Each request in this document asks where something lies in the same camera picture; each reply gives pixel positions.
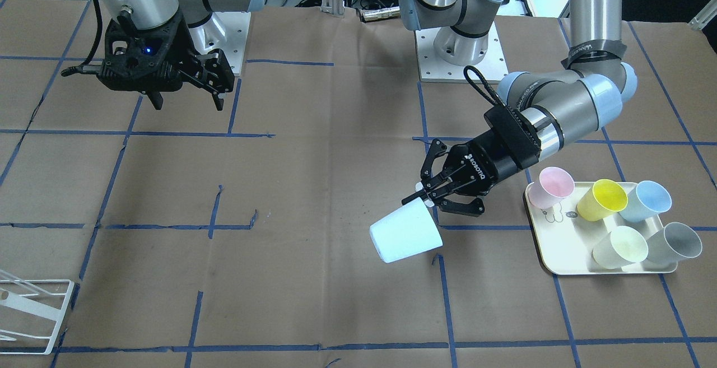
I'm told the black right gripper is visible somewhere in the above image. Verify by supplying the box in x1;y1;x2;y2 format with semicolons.
96;9;235;111

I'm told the white wire cup rack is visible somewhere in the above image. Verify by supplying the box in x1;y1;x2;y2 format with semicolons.
2;269;77;355

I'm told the yellow plastic cup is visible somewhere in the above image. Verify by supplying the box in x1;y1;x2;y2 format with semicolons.
576;179;629;222

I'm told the pink plastic cup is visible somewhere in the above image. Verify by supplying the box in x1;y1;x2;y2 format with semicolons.
527;166;575;209

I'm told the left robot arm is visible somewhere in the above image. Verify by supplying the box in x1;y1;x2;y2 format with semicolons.
399;0;637;216

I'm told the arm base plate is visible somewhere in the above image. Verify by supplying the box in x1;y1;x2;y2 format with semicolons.
189;12;252;77
415;24;509;83

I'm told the grey plastic cup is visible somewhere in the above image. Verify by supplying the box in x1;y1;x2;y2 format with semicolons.
647;222;702;264

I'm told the pale green plastic cup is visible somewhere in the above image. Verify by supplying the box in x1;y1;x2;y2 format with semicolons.
592;226;649;269

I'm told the light blue plastic cup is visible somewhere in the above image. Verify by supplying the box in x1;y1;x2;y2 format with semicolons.
369;198;443;263

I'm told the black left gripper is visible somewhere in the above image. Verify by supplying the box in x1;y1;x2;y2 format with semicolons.
401;130;520;217

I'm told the blue plastic cup on tray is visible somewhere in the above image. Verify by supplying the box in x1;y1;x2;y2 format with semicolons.
619;181;673;222

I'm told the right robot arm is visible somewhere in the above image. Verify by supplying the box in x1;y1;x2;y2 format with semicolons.
62;0;266;110

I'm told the cream plastic tray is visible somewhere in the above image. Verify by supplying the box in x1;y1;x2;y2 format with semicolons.
523;181;678;274

